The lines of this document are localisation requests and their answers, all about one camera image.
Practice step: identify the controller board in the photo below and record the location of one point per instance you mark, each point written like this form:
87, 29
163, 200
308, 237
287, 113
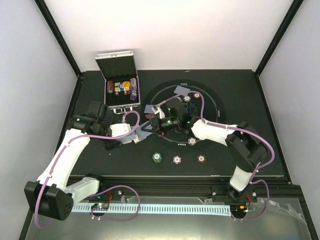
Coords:
100, 206
242, 208

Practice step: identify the brown poker chip stack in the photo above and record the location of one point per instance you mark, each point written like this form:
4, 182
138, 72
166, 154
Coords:
201, 158

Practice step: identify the dealt blue card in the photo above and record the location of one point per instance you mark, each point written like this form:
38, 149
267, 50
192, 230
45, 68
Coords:
149, 109
180, 90

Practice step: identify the black frame post right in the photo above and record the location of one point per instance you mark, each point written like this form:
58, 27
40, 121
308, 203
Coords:
283, 27

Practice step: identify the left controller board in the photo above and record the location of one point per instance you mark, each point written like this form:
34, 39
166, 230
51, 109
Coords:
100, 206

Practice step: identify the aluminium poker case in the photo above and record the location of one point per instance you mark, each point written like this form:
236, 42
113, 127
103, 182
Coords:
121, 81

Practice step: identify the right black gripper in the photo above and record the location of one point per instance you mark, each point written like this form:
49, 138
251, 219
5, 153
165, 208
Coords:
155, 122

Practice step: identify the round black poker mat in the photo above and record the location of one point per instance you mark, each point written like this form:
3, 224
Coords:
177, 140

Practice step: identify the right controller board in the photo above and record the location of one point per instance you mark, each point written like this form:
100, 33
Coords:
242, 208

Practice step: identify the black frame post left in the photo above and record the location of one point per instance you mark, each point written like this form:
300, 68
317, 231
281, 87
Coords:
48, 17

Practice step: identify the black frame post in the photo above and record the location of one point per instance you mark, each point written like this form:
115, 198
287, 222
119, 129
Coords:
48, 17
283, 27

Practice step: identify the blue patterned card deck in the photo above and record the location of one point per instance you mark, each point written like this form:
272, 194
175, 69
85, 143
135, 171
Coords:
127, 139

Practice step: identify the purple chip row in case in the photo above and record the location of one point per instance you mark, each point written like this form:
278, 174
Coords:
134, 93

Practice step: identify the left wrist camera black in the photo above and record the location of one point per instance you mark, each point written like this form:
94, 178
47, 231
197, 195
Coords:
97, 110

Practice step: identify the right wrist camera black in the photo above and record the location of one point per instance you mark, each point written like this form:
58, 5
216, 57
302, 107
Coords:
176, 109

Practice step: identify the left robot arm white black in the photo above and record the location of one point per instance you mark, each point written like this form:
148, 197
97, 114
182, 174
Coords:
49, 195

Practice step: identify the black aluminium mounting rail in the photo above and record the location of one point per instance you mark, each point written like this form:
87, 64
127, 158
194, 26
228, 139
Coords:
190, 186

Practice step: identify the white playing card box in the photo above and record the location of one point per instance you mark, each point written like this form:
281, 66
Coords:
136, 139

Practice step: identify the white slotted cable duct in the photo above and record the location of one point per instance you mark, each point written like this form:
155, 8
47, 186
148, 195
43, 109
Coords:
164, 209

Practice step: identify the blue white poker chip stack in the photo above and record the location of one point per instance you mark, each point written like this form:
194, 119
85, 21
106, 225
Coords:
177, 160

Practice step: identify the red triangular all-in marker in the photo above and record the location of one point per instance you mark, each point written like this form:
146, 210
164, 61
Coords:
150, 116

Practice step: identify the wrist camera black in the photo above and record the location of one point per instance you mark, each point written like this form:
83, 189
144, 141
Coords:
176, 109
97, 110

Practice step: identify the dealt blue card top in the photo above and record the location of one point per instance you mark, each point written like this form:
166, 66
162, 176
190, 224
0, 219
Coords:
180, 90

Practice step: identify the green poker chip stack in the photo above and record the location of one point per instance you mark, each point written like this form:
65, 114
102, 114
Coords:
157, 157

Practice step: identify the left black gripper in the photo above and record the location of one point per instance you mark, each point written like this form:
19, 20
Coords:
112, 144

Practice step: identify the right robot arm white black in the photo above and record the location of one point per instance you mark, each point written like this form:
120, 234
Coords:
246, 147

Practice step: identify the brown chip row in case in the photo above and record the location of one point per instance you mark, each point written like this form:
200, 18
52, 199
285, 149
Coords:
110, 86

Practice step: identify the blue yellow card box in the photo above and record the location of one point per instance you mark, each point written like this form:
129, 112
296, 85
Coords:
118, 87

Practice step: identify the yellow big blind button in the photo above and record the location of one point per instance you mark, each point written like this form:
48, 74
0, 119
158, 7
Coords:
126, 85

